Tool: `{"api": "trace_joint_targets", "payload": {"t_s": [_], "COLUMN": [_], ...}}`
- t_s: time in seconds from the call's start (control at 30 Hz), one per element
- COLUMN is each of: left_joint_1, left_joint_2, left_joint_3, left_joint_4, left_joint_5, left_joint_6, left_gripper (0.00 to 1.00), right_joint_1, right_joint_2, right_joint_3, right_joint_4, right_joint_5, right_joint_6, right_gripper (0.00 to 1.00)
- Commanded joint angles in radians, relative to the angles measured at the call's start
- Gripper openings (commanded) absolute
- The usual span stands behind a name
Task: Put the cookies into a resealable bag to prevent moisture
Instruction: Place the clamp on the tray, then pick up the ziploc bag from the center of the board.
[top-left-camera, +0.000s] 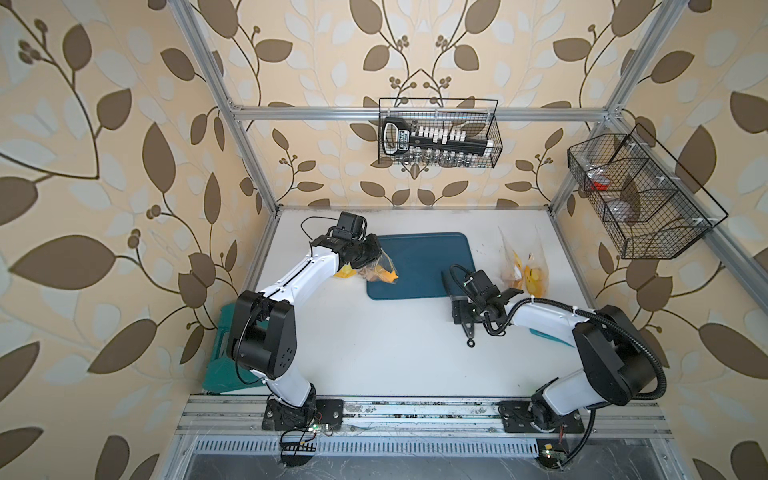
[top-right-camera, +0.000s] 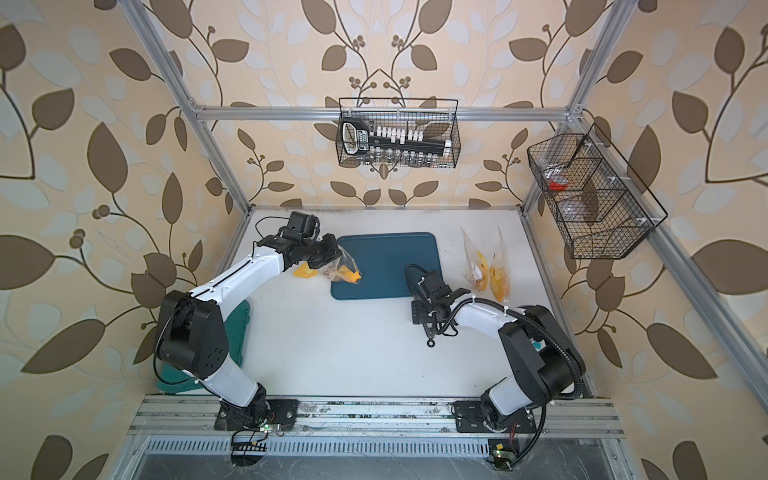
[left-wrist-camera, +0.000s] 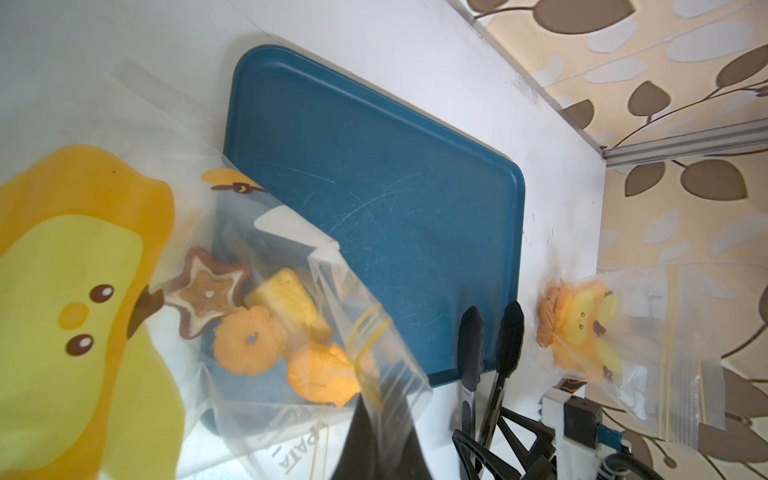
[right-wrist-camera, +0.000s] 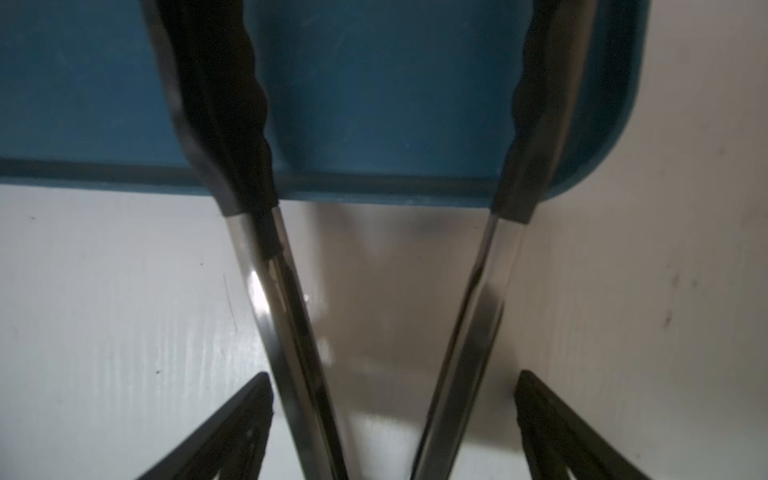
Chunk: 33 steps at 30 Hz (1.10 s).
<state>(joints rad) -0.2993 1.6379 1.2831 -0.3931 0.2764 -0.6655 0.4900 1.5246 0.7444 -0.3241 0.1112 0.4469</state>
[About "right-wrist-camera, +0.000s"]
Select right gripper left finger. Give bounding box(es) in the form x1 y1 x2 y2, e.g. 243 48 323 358
141 372 274 479

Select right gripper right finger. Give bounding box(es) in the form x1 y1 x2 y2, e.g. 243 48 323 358
514 370 648 480

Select teal tray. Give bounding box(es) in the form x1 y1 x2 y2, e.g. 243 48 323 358
0 0 652 209

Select black tongs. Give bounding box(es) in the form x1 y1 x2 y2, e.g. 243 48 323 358
142 1 598 479

